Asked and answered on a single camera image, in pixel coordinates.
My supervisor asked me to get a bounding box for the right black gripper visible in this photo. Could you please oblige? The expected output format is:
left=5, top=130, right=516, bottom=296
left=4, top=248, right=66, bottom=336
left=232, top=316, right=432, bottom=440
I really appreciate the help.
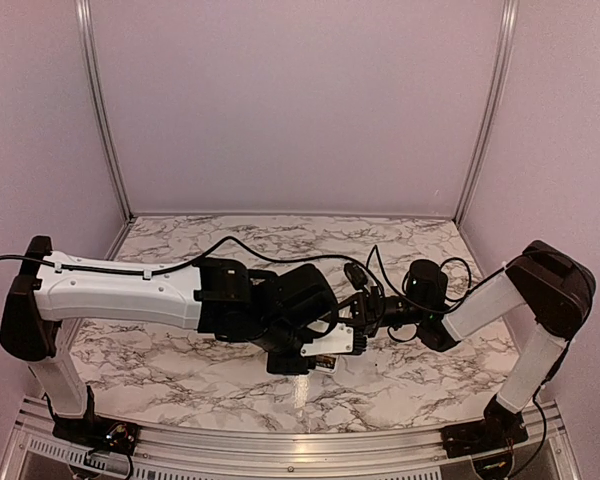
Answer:
left=338, top=286, right=428, bottom=338

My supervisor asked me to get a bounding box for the white remote control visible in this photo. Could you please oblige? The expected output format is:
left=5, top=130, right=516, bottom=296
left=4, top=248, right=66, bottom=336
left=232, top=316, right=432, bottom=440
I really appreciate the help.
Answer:
left=315, top=354, right=339, bottom=376

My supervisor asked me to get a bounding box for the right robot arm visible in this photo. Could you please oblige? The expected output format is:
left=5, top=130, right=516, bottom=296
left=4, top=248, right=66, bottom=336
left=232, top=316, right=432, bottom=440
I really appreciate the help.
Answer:
left=345, top=240, right=597, bottom=448

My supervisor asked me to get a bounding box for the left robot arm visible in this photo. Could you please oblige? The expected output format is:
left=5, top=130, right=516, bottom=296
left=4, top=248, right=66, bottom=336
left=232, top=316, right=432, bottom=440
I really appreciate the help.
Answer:
left=0, top=236, right=353, bottom=445

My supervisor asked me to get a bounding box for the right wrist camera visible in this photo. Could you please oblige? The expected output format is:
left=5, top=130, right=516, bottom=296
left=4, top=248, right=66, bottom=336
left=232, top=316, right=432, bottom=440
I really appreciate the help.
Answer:
left=344, top=262, right=369, bottom=292

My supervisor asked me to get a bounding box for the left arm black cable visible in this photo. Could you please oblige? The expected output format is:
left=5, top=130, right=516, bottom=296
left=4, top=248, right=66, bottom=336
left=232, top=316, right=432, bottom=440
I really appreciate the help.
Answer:
left=0, top=235, right=361, bottom=336

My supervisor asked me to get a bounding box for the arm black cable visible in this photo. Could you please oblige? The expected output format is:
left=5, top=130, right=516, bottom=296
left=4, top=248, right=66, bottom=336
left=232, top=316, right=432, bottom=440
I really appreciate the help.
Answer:
left=365, top=243, right=474, bottom=344
left=0, top=235, right=361, bottom=336

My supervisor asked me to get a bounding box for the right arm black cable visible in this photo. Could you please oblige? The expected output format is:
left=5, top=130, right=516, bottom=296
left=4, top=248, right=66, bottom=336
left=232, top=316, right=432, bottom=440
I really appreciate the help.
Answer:
left=365, top=243, right=474, bottom=344

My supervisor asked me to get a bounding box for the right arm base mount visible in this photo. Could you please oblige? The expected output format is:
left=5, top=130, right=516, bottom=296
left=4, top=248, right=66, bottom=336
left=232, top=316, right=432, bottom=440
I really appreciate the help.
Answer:
left=441, top=396, right=529, bottom=458

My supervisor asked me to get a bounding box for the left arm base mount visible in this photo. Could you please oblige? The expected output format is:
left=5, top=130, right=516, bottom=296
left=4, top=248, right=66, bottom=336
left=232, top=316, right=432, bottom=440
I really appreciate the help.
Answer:
left=46, top=386, right=139, bottom=456

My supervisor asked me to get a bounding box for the right aluminium frame post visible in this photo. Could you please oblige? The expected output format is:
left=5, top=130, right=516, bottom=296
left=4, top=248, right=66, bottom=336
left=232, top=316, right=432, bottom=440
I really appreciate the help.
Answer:
left=453, top=0, right=520, bottom=229

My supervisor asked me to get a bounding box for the aluminium frame post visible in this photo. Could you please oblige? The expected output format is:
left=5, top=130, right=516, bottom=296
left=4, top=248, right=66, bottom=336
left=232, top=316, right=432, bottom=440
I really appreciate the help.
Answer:
left=75, top=0, right=134, bottom=223
left=453, top=0, right=520, bottom=229

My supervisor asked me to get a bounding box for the front aluminium rail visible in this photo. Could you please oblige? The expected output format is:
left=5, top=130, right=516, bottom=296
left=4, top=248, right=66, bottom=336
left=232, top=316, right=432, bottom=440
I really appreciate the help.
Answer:
left=0, top=397, right=581, bottom=479

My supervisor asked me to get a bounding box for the left aluminium frame post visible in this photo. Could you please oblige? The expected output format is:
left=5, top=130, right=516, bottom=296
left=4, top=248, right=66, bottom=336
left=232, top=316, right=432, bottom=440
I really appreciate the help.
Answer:
left=75, top=0, right=134, bottom=223

